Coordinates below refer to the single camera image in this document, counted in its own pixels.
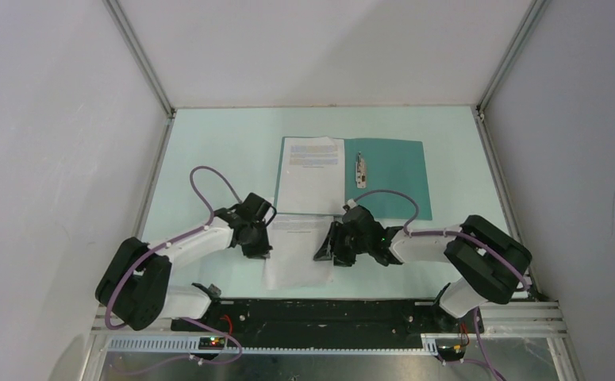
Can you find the printed white paper sheet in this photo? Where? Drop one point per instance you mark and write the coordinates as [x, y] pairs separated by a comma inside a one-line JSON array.
[[311, 178]]

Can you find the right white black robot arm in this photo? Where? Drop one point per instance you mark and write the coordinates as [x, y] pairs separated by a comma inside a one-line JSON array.
[[491, 264]]

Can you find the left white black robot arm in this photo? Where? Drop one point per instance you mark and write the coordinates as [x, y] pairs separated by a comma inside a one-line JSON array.
[[137, 288]]

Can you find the left controller board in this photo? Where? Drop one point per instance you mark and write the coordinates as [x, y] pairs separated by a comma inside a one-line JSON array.
[[212, 343]]

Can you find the right controller board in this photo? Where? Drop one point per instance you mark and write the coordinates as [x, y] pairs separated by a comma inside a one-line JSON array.
[[448, 354]]

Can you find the controller board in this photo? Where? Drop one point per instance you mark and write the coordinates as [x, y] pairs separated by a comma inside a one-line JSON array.
[[448, 354], [212, 343]]

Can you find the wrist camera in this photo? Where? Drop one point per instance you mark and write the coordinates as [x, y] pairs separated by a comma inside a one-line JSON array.
[[257, 209], [355, 213]]

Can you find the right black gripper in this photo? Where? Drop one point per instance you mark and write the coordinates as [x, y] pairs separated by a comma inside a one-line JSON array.
[[332, 248]]

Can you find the aluminium frame rail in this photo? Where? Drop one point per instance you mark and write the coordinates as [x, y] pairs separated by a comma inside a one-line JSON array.
[[525, 320]]

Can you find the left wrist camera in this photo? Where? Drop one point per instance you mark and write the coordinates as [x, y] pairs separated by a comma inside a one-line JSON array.
[[257, 209]]

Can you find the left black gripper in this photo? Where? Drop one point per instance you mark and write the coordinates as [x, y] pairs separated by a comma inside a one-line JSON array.
[[261, 252]]

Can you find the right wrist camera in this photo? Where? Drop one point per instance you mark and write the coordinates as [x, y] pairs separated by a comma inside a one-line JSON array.
[[355, 213]]

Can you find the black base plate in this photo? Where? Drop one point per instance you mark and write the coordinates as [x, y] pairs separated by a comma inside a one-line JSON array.
[[333, 324]]

